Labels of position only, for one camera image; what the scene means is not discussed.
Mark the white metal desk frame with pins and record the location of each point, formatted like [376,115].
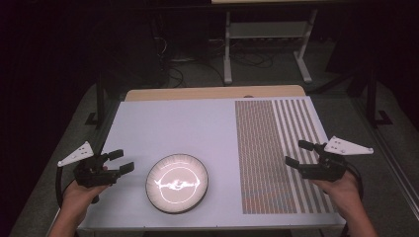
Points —
[227,49]

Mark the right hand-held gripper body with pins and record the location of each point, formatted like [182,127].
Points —
[327,168]

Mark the person's right hand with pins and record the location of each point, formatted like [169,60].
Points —
[347,194]

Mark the person's left hand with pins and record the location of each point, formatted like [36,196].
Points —
[77,199]

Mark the white sheet with striped print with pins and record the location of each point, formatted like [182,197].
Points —
[184,128]

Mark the black metal stand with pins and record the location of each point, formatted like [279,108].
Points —
[372,98]
[100,102]

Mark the wooden table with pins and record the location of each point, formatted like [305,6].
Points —
[197,93]

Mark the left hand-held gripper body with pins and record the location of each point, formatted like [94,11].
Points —
[95,176]

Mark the metal floor rail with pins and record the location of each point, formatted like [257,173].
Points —
[392,164]

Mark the round dark-rimmed white plate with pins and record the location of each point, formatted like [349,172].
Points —
[178,197]

